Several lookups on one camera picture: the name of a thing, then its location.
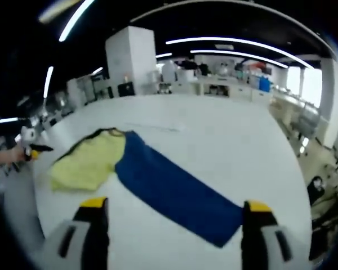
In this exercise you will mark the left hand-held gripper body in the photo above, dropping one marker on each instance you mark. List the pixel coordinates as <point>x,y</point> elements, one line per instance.
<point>28,135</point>

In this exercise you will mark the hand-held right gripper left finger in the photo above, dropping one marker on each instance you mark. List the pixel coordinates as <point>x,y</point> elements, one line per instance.
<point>97,230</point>

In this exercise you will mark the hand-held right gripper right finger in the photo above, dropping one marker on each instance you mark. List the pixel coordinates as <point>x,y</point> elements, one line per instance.
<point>253,233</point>

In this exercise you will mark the yellow blue grey garment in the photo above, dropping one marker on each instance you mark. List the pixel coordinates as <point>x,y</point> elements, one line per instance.
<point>163,180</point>

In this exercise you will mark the person's left hand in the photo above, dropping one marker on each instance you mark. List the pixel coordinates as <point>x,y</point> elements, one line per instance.
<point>18,154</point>

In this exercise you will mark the ceiling light strip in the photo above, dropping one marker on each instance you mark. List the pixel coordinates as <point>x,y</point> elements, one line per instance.
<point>48,81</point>
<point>242,42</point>
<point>74,21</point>
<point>236,54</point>

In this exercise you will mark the black box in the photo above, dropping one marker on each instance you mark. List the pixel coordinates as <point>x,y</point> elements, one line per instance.
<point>126,89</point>

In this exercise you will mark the white square pillar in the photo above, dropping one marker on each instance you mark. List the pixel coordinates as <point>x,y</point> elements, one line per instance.
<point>131,59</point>

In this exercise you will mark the blue bin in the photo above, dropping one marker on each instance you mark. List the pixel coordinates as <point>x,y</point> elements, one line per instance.
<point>265,84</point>

